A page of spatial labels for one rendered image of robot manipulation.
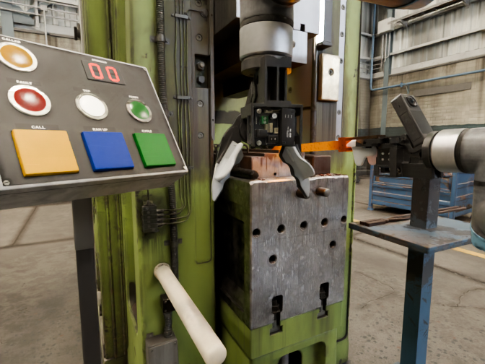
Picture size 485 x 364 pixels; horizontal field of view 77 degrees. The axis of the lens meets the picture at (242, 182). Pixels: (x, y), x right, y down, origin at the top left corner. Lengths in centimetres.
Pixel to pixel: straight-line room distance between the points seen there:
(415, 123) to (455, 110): 858
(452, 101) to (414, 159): 864
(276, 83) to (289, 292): 75
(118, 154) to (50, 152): 11
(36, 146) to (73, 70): 20
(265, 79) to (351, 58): 102
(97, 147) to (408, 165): 57
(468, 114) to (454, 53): 161
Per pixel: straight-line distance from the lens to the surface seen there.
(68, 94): 65
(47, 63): 68
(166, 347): 110
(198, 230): 104
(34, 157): 55
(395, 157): 67
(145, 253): 101
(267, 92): 43
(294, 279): 103
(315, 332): 119
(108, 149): 60
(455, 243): 111
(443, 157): 62
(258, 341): 105
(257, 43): 44
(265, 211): 90
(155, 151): 65
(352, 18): 146
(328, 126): 129
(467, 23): 970
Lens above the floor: 102
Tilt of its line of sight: 7 degrees down
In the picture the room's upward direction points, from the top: straight up
